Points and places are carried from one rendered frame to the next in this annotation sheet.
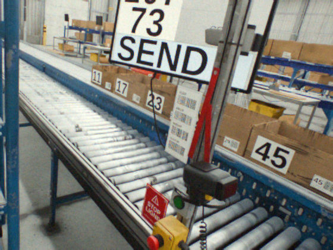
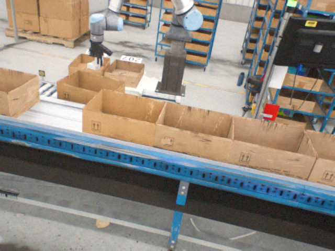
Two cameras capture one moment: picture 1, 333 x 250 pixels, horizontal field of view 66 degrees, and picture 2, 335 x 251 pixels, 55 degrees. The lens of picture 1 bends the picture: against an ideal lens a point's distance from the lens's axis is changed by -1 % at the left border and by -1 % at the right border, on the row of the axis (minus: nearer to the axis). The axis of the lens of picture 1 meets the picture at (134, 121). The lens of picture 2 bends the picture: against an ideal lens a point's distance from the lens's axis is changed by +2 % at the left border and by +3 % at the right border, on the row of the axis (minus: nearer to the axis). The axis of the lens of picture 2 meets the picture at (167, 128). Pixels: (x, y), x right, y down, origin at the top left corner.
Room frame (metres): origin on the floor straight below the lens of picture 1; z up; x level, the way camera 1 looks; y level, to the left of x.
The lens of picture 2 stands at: (1.72, -2.18, 1.81)
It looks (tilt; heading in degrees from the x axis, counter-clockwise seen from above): 29 degrees down; 135
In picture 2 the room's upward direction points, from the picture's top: 9 degrees clockwise
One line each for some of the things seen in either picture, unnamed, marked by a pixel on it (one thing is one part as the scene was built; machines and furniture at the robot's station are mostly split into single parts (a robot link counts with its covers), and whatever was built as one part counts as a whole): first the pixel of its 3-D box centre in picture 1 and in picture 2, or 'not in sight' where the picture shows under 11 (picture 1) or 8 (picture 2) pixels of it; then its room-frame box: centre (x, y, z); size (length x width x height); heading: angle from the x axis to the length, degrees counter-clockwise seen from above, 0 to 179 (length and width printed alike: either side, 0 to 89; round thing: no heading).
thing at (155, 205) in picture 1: (160, 213); (266, 111); (0.65, -0.12, 0.85); 0.16 x 0.01 x 0.13; 39
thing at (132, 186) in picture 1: (160, 178); not in sight; (1.07, -0.16, 0.73); 0.52 x 0.05 x 0.05; 129
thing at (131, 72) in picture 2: not in sight; (125, 72); (-0.52, -0.61, 0.80); 0.38 x 0.28 x 0.10; 133
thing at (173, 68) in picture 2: not in sight; (173, 71); (-0.17, -0.36, 0.91); 0.26 x 0.26 x 0.33; 45
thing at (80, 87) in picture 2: not in sight; (92, 92); (-0.19, -1.12, 0.83); 0.39 x 0.29 x 0.17; 33
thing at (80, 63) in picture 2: not in sight; (90, 67); (-0.75, -0.83, 0.80); 0.38 x 0.28 x 0.10; 138
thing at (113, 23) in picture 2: not in sight; (113, 23); (-0.23, -0.94, 1.31); 0.12 x 0.12 x 0.09; 67
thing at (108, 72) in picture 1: (116, 78); not in sight; (2.26, 0.22, 0.97); 0.39 x 0.29 x 0.17; 40
